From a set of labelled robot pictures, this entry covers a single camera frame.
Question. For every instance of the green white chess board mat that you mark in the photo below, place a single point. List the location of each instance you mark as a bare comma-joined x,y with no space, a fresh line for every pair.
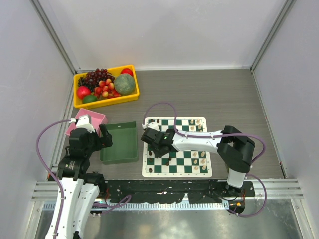
188,164

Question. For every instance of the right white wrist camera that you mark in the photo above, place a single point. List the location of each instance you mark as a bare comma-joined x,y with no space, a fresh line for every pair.
151,125

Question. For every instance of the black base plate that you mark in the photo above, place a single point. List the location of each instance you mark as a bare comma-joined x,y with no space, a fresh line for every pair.
173,191

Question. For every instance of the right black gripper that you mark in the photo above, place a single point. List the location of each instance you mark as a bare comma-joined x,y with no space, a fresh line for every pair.
158,154

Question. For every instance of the green plastic tray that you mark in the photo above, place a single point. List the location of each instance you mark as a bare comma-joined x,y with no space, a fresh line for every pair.
125,144

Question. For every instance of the pink plastic box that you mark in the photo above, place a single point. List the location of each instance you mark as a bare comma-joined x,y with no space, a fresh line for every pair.
96,120

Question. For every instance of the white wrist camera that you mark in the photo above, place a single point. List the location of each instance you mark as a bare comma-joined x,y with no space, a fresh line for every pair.
151,125
83,121

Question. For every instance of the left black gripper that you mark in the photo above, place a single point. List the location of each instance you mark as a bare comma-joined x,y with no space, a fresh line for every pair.
105,141

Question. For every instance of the red apple front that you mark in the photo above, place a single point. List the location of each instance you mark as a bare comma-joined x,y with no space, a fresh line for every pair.
82,92

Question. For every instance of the red apple back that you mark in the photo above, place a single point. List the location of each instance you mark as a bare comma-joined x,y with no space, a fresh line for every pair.
127,71

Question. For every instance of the green melon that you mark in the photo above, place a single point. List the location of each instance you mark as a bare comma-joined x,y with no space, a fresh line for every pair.
124,84

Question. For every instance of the red yellow cherry bunch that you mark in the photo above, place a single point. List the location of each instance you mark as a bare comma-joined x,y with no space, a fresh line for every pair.
106,90

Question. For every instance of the green lime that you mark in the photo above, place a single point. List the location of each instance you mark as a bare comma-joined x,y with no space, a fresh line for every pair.
89,99

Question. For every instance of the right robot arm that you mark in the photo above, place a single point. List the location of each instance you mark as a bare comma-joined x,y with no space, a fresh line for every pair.
235,149

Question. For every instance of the white slotted cable duct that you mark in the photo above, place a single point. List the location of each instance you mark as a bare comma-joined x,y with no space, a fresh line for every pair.
183,205

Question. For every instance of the red apple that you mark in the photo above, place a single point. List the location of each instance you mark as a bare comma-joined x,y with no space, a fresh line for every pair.
127,71
82,92

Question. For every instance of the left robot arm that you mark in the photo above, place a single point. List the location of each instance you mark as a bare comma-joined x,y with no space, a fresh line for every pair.
77,189

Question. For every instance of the dark purple grape bunch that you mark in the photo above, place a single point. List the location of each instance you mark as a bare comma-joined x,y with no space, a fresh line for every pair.
92,79

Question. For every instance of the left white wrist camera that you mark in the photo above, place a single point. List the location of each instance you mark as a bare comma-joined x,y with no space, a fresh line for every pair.
83,121

